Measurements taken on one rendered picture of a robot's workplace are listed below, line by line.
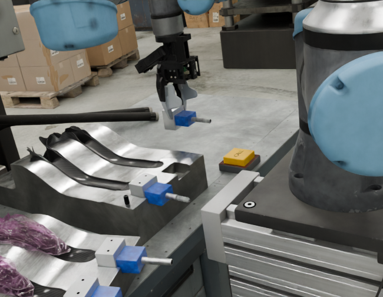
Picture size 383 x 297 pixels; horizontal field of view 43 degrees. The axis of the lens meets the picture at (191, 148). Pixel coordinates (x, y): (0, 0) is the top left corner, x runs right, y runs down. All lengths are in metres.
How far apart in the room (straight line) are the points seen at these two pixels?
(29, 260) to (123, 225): 0.20
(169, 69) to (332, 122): 0.82
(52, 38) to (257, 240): 0.40
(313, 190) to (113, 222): 0.53
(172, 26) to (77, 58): 4.07
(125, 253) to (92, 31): 0.51
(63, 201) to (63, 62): 3.99
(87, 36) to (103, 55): 5.24
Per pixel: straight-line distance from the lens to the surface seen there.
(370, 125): 0.42
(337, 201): 0.60
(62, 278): 0.89
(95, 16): 0.45
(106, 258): 0.87
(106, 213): 1.03
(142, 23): 8.37
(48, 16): 0.45
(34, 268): 0.91
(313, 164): 0.60
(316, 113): 0.41
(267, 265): 0.71
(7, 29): 1.81
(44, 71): 4.98
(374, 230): 0.58
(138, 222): 0.98
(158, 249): 0.99
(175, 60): 1.20
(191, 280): 1.19
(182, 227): 1.04
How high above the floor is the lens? 1.36
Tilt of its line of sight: 24 degrees down
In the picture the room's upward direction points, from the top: 9 degrees counter-clockwise
